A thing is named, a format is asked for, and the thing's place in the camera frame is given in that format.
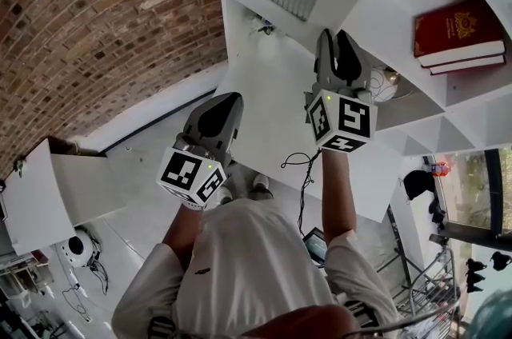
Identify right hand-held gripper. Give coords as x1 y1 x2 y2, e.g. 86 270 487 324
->
303 28 380 154

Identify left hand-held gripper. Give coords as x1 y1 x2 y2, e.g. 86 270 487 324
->
156 91 245 213

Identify person's left forearm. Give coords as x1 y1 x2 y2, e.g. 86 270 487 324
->
162 205 206 274

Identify person's right forearm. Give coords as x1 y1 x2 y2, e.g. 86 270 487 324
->
321 148 358 247

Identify white globe brass desk lamp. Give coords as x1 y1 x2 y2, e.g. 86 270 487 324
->
370 65 413 103

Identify white desk with drawers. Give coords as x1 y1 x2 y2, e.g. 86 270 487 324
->
214 35 403 225

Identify white side cabinet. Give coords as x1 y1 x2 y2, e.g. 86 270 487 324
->
2 137 128 257

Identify person's left white shoe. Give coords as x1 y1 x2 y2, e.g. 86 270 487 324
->
215 185 234 207

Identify person's white shoe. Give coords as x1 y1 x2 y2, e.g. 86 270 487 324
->
215 185 234 207
248 173 275 200

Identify person's right white shoe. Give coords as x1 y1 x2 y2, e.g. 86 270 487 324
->
248 173 275 200

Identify pastel artificial flower bouquet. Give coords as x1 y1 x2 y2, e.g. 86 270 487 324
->
250 11 281 37

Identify black cap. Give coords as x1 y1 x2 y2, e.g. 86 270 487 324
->
402 169 438 201

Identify red and blue packet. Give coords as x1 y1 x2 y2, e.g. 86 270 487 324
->
430 160 451 177

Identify person's white shirt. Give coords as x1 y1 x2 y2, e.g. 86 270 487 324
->
111 196 401 339

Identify black tablet with green screen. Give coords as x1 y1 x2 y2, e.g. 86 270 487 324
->
302 227 328 265

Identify black cloth item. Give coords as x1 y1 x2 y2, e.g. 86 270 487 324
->
428 196 447 227

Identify white round appliance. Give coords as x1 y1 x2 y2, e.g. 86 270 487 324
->
60 229 98 269

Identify black framed window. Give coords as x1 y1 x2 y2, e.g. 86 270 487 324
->
423 147 512 235

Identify person's face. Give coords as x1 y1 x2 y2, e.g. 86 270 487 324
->
239 303 361 339

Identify grey metal rack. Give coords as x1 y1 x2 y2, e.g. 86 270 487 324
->
375 245 466 331

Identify teal cap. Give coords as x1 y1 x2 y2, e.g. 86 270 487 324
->
466 287 512 339

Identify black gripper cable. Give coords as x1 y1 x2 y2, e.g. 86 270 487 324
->
281 151 326 238

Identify black appliance cables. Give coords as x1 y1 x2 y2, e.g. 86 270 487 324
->
86 233 110 297

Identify black harness strap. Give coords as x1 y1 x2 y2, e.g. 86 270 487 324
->
147 315 178 339
343 299 382 329

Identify black floor cable with adapter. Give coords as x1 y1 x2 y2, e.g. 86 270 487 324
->
62 281 94 325

